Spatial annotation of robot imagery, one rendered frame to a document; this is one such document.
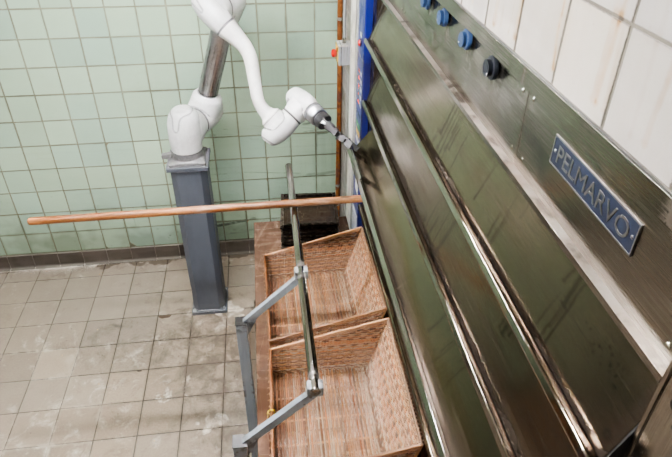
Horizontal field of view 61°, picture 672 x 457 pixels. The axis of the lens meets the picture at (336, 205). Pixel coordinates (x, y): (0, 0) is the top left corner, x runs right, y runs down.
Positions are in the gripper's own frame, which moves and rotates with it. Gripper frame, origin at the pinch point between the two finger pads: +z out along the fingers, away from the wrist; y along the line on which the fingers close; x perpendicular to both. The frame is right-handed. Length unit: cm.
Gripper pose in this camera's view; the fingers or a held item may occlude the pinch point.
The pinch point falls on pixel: (349, 144)
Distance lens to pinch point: 245.5
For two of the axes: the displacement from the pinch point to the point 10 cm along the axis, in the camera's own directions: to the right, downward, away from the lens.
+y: 4.4, 2.2, 8.7
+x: -6.4, 7.6, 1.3
